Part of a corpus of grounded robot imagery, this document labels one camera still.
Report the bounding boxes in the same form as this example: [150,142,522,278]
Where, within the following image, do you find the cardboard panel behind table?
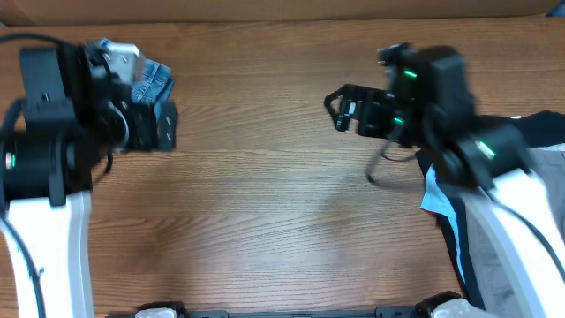
[1,0,558,26]

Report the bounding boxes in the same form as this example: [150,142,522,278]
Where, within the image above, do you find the black garment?
[416,110,564,309]

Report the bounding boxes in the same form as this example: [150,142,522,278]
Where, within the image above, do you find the grey garment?
[462,148,564,317]

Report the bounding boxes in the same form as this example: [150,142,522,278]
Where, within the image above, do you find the light blue garment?
[420,165,465,284]

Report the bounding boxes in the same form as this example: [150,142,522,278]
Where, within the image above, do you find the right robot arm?
[324,43,564,317]

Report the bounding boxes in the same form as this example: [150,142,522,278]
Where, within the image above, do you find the light blue denim jeans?
[98,38,175,119]

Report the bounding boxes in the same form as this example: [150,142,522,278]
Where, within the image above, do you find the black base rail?
[106,299,440,318]

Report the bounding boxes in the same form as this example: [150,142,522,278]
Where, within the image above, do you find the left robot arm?
[1,38,177,317]

